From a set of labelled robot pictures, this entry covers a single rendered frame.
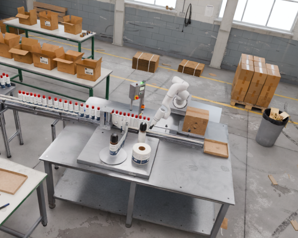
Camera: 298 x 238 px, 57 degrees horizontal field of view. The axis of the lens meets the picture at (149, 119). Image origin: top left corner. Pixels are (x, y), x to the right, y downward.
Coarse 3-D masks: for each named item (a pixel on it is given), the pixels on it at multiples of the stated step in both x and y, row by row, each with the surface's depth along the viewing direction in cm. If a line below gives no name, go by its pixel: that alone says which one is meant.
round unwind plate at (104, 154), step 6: (102, 150) 307; (108, 150) 308; (120, 150) 311; (102, 156) 298; (108, 156) 300; (120, 156) 302; (126, 156) 303; (108, 162) 292; (114, 162) 293; (120, 162) 294
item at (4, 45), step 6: (0, 36) 515; (6, 36) 521; (12, 36) 519; (18, 36) 508; (0, 42) 485; (6, 42) 525; (12, 42) 500; (18, 42) 515; (0, 48) 503; (6, 48) 499; (0, 54) 510; (6, 54) 506; (12, 54) 508
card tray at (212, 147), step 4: (204, 140) 357; (208, 140) 356; (212, 140) 354; (204, 144) 349; (208, 144) 350; (212, 144) 351; (216, 144) 352; (220, 144) 353; (224, 144) 354; (204, 148) 342; (208, 148) 343; (212, 148) 345; (216, 148) 346; (220, 148) 347; (224, 148) 348; (204, 152) 335; (208, 152) 334; (212, 152) 333; (216, 152) 339; (220, 152) 340; (224, 152) 341; (224, 156) 333
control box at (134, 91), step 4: (132, 84) 325; (140, 84) 328; (144, 84) 330; (132, 88) 324; (136, 88) 322; (144, 88) 333; (132, 92) 326; (136, 92) 326; (132, 96) 329; (136, 96) 329; (140, 96) 335
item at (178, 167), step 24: (72, 120) 359; (168, 120) 387; (72, 144) 318; (168, 144) 341; (96, 168) 291; (168, 168) 305; (192, 168) 309; (216, 168) 315; (192, 192) 279; (216, 192) 283
